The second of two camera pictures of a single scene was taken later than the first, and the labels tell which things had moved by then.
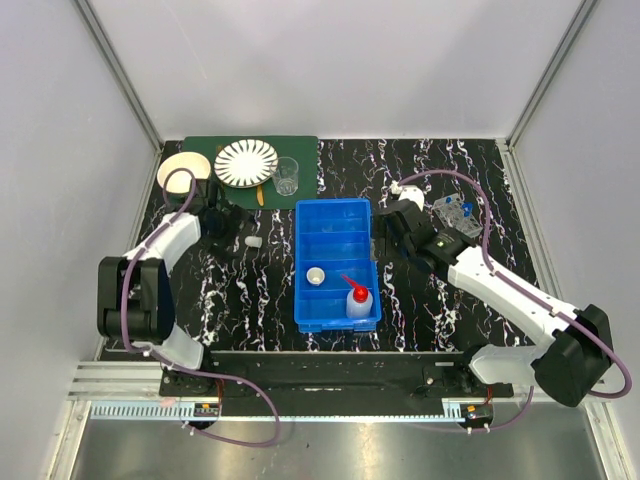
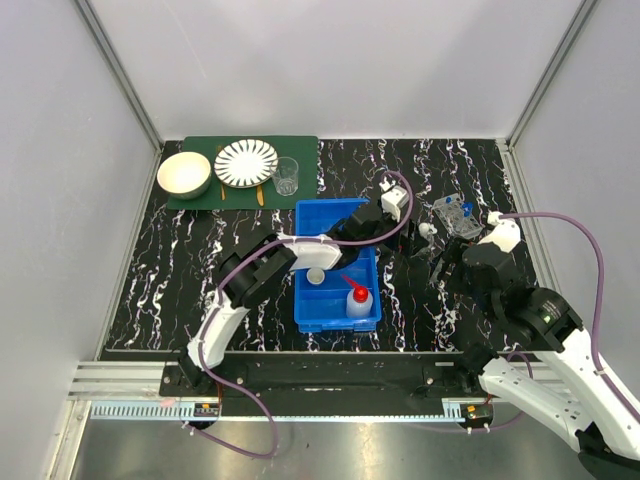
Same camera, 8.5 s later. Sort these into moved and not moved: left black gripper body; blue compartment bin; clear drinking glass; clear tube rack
Moved: left black gripper body
Not moved: clear tube rack; blue compartment bin; clear drinking glass
